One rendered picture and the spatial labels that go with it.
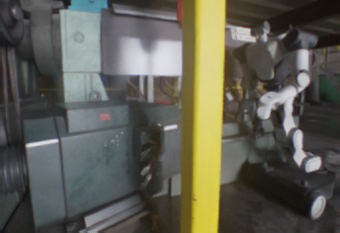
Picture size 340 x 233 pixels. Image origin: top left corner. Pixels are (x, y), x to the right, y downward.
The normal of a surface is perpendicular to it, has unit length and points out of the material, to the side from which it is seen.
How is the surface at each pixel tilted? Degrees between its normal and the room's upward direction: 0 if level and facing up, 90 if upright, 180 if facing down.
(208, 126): 90
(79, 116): 90
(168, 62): 90
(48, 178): 90
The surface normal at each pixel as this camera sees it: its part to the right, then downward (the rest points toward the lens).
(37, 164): 0.65, 0.09
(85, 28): 0.37, 0.11
